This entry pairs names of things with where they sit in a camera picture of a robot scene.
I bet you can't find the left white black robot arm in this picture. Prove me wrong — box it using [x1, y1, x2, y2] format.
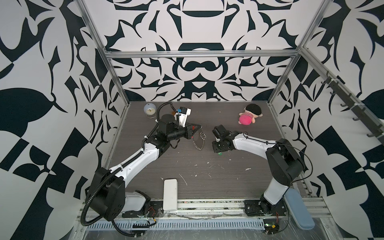
[80, 114, 202, 226]

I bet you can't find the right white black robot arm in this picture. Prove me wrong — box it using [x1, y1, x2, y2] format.
[212, 125, 306, 213]

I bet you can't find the pink plush doll black hat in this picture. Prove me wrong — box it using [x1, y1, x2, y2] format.
[238, 104, 263, 126]

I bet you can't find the white rectangular box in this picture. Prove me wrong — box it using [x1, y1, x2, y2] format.
[163, 179, 178, 212]

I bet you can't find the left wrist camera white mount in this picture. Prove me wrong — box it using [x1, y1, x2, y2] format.
[176, 107, 191, 128]

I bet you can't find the black corrugated cable hose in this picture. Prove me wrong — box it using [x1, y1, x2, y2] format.
[80, 170, 157, 238]

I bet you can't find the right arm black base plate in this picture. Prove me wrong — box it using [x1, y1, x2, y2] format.
[244, 199, 287, 217]

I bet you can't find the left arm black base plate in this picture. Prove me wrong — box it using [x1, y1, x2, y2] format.
[122, 201, 164, 218]

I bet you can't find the black wall hook rack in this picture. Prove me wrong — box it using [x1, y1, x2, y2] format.
[322, 71, 384, 145]

